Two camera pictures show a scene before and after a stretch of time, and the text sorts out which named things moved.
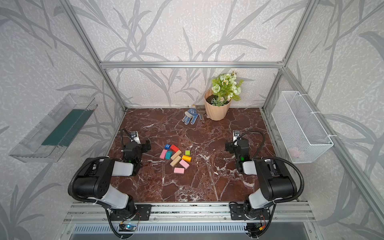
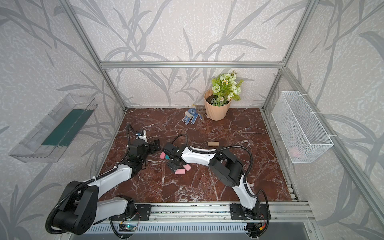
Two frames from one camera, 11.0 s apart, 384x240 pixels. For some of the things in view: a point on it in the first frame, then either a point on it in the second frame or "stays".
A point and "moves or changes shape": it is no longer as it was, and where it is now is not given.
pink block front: [179, 170] stays
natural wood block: [178, 153] moves or changes shape
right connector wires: [256, 230] stays
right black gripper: [234, 146] to [173, 154]
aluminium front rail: [193, 213] stays
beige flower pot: [216, 112] stays
